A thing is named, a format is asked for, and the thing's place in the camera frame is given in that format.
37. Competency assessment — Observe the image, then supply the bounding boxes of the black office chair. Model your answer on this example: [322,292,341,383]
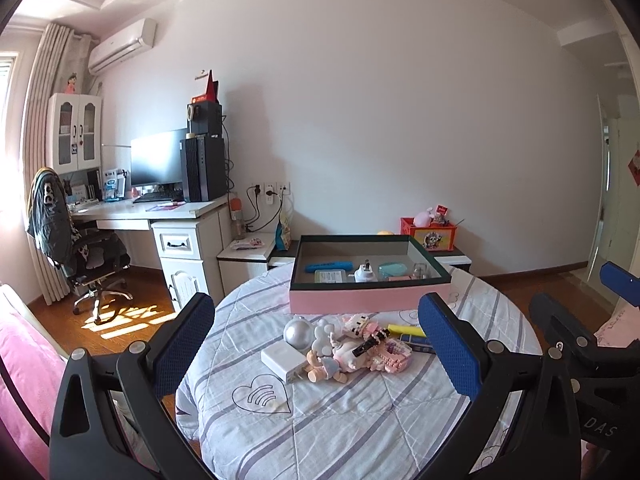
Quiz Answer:
[27,167,133,323]

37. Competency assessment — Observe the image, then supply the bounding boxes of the white glass-door cabinet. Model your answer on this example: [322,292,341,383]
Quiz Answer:
[46,92,103,173]

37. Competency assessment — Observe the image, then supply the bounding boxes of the black flowered hair comb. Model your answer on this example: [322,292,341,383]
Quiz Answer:
[352,330,393,358]

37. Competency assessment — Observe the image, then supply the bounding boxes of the white cartoon figurine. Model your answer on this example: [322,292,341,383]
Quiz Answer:
[314,317,346,356]

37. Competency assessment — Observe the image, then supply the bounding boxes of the black keyboard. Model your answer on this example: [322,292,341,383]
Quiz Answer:
[132,190,183,203]

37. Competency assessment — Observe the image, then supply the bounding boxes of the blue box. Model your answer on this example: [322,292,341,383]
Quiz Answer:
[103,169,126,201]

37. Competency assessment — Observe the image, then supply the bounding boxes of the small doll figurine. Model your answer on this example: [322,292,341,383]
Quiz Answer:
[305,347,351,386]

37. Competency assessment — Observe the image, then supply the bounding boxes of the black power cables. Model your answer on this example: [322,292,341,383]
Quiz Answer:
[242,187,286,233]

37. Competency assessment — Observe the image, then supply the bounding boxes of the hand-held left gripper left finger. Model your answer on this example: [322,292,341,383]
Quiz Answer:
[49,291,216,480]

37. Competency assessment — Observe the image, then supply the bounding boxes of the blue snack bag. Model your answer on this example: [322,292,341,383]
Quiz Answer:
[275,212,293,251]

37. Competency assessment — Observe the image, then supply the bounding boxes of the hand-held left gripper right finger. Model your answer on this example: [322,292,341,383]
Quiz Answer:
[417,292,586,480]

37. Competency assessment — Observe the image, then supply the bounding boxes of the white wall outlets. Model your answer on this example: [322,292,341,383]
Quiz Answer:
[235,181,292,206]

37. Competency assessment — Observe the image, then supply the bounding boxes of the white desk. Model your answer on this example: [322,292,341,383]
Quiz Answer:
[65,192,236,311]

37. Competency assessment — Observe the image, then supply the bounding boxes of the window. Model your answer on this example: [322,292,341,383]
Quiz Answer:
[0,52,18,126]

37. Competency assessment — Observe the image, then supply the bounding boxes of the pink blanket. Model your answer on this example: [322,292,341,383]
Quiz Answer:
[0,282,71,466]

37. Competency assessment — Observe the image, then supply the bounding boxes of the black speaker box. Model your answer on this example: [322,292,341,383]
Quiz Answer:
[186,101,223,137]

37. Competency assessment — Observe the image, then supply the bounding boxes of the white door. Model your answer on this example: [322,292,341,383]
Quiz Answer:
[585,95,618,306]

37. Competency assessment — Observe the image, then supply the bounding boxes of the white air conditioner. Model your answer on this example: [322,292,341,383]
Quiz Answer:
[87,17,158,73]

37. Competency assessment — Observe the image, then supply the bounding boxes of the white charger block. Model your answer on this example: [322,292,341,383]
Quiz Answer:
[260,342,307,377]

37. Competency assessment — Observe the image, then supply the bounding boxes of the pink shallow storage box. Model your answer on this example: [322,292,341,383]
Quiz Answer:
[289,234,453,315]

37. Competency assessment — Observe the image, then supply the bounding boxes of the pink block toy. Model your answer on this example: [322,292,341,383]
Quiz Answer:
[370,337,413,373]

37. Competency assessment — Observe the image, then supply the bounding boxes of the silver ball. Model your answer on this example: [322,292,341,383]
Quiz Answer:
[283,317,313,350]

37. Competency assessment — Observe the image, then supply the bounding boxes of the white pink block cat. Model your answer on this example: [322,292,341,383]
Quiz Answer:
[342,312,381,341]

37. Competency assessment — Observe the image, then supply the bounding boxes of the pink printed bedding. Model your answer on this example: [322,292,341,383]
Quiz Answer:
[592,305,640,348]

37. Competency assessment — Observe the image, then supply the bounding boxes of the white desk drawer unit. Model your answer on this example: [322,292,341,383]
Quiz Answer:
[152,220,221,311]

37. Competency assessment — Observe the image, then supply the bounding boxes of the black computer monitor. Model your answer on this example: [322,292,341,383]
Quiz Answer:
[130,128,188,196]

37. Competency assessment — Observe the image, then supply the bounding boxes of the black computer tower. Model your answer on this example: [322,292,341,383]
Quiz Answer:
[181,135,227,202]

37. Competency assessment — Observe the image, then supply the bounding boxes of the red pennant box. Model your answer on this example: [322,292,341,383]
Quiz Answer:
[192,69,221,103]

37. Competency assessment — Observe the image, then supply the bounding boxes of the orange-capped bottle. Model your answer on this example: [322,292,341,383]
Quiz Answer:
[230,199,247,240]

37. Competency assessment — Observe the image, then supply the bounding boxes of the dark blue item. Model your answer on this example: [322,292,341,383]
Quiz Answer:
[400,335,436,356]

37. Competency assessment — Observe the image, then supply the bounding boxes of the red storage crate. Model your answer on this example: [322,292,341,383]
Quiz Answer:
[400,217,458,252]

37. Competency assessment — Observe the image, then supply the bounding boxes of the black white low cabinet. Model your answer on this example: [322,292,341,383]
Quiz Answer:
[216,237,473,281]

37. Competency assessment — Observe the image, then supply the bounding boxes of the dark jacket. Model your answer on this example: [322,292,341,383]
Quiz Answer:
[27,167,76,266]

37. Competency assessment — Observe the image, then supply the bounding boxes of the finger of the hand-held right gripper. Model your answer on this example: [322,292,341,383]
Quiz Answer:
[599,260,640,308]
[529,292,640,366]

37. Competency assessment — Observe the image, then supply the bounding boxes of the beige curtain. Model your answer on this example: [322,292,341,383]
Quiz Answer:
[22,22,96,306]

